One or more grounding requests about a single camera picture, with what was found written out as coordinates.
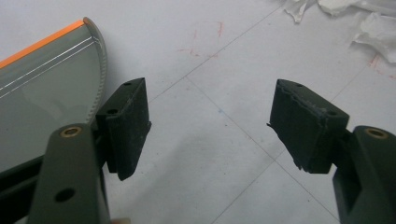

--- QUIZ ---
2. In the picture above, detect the pile of white paper scraps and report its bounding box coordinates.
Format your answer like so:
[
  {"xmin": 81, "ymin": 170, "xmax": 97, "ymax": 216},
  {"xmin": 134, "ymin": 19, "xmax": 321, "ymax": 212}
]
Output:
[{"xmin": 280, "ymin": 0, "xmax": 396, "ymax": 65}]

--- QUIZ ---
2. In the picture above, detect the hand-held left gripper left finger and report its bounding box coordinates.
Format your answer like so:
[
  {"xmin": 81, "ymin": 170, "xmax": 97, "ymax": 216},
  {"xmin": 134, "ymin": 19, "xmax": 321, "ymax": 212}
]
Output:
[{"xmin": 94, "ymin": 77, "xmax": 153, "ymax": 182}]

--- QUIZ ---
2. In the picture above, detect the grey dustpan with orange edge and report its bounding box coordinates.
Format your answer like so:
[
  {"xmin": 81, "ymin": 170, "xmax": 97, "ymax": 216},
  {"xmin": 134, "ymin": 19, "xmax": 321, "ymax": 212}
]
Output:
[{"xmin": 0, "ymin": 16, "xmax": 108, "ymax": 175}]

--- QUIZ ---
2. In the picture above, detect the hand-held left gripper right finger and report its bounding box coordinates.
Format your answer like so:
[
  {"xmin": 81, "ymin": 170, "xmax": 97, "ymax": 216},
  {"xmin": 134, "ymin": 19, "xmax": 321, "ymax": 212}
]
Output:
[{"xmin": 266, "ymin": 78, "xmax": 351, "ymax": 175}]

